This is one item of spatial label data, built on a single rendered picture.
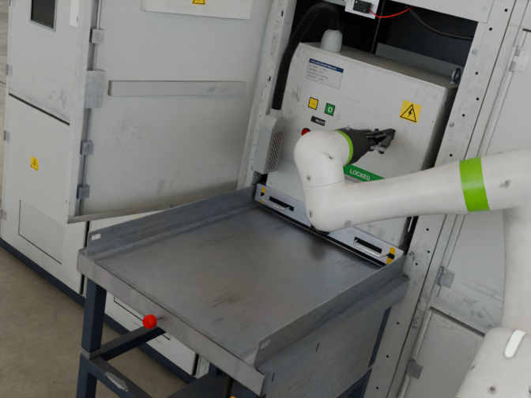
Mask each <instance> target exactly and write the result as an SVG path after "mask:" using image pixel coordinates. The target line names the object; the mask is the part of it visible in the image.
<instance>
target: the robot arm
mask: <svg viewBox="0 0 531 398"><path fill-rule="evenodd" d="M395 131H396V130H394V129H391V128H390V129H387V130H381V131H379V129H376V128H375V131H372V132H371V130H370V129H368V130H356V129H351V128H350V127H349V126H347V127H346V128H341V129H337V130H331V131H322V130H313V131H310V132H308V133H305V134H304V135H303V136H302V137H301V138H300V139H299V140H298V141H297V142H296V145H295V148H294V160H295V163H296V167H297V170H298V173H299V177H300V181H301V184H302V187H303V196H304V202H305V209H306V214H307V218H308V220H309V221H310V223H311V224H312V225H313V226H314V227H315V228H317V229H319V230H320V231H326V232H331V231H338V230H340V229H344V228H347V227H353V226H356V225H360V224H363V223H371V222H375V221H380V220H389V219H395V218H401V217H408V216H425V215H438V214H469V213H470V212H482V211H491V210H500V209H503V230H504V243H505V277H504V292H503V309H502V317H501V323H500V327H496V328H493V329H490V330H489V331H488V332H487V333H486V334H485V336H484V338H483V340H482V342H481V344H480V346H479V348H478V350H477V352H476V355H475V357H474V359H473V361H472V363H471V366H470V367H469V370H468V372H467V374H466V375H465V378H464V381H463V382H462V384H461V387H460V389H459V390H458V393H457V395H456V397H455V398H531V148H516V149H511V150H507V151H503V152H496V153H492V154H488V155H484V156H478V157H475V158H471V159H467V160H462V161H461V160H456V161H454V162H451V163H446V164H443V165H441V166H437V167H433V168H430V169H427V170H424V171H418V172H415V173H411V174H407V175H401V176H397V177H392V178H384V179H379V180H374V181H369V182H360V183H356V184H348V183H346V181H345V176H344V171H343V167H345V166H347V165H350V164H353V163H355V162H357V161H358V160H359V159H360V158H361V157H362V156H364V155H365V154H366V153H367V152H373V151H374V150H377V152H379V153H380V154H384V151H385V150H386V149H387V148H388V147H389V146H390V142H391V141H392V140H393V139H394V134H395Z"/></svg>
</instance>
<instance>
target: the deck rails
mask: <svg viewBox="0 0 531 398"><path fill-rule="evenodd" d="M256 189H257V184H256V185H252V186H248V187H245V188H242V189H239V190H234V191H231V192H228V193H223V194H220V195H217V196H214V197H209V198H206V199H203V200H200V201H195V202H192V203H189V204H186V205H181V206H178V207H174V208H170V209H167V210H164V211H161V212H156V213H153V214H150V215H147V216H142V217H139V218H136V219H132V220H127V221H125V222H121V223H117V224H114V225H111V226H108V227H103V228H100V229H96V230H94V231H89V232H88V239H87V248H86V254H85V256H86V257H88V258H89V259H91V260H92V261H94V262H95V261H99V260H102V259H104V258H107V257H111V256H115V255H117V254H120V253H124V252H126V251H129V250H133V249H136V248H138V247H141V246H145V245H148V244H150V243H153V242H157V241H160V240H162V239H165V238H169V237H171V236H174V235H178V234H181V233H183V232H187V231H191V230H193V229H196V228H199V227H203V226H205V225H208V224H211V223H215V222H217V221H220V220H224V219H227V218H229V217H232V216H236V215H239V214H241V213H244V212H248V211H250V210H253V209H256V208H261V205H258V204H256V203H254V197H255V193H256ZM98 234H100V237H99V238H96V239H93V240H92V236H93V235H98ZM405 257H406V254H405V255H403V256H401V257H399V258H398V259H396V260H395V261H392V262H391V263H389V264H388V265H386V266H384V267H382V268H381V269H379V270H378V271H376V272H373V273H372V274H370V275H369V276H367V277H365V278H363V279H362V280H360V281H359V282H357V283H355V284H353V285H352V286H350V287H348V288H346V289H345V290H343V291H341V292H340V293H338V294H336V295H335V296H333V297H331V298H329V299H327V300H326V301H325V302H323V303H321V304H319V305H317V306H316V307H314V308H313V309H311V310H308V311H307V312H306V313H304V314H302V315H300V316H298V317H297V318H295V319H294V320H292V321H290V322H289V323H287V324H285V325H283V326H281V327H280V328H278V329H276V330H275V331H273V332H271V333H270V334H268V335H266V336H264V337H262V338H261V339H260V340H258V346H257V349H256V350H254V351H252V352H251V353H250V354H248V355H246V356H244V357H242V358H241V360H243V361H244V362H245V363H247V364H248V365H250V366H252V367H253V368H255V369H257V368H258V367H260V366H261V365H263V364H264V363H266V362H268V361H269V360H270V359H272V358H274V357H275V356H277V355H279V354H280V353H281V352H283V351H285V350H286V349H288V348H290V347H291V346H292V345H294V344H296V343H298V342H299V341H301V340H302V339H303V338H305V337H307V336H309V335H310V334H311V333H313V332H315V331H316V330H318V329H320V328H321V327H322V326H324V325H326V324H327V323H329V322H330V321H332V320H333V319H335V318H336V317H338V316H340V315H341V314H343V313H344V312H346V311H347V310H349V309H351V308H353V307H354V306H355V305H357V304H358V303H360V302H362V301H363V300H364V299H366V298H368V297H369V296H371V295H373V294H374V293H375V292H377V291H379V290H381V289H382V288H384V287H385V286H386V285H388V284H390V283H392V282H393V281H395V280H396V279H398V278H399V277H401V270H402V267H403V264H404V262H405ZM267 340H268V341H269V342H268V343H266V344H264V345H262V344H263V343H265V342H266V341H267Z"/></svg>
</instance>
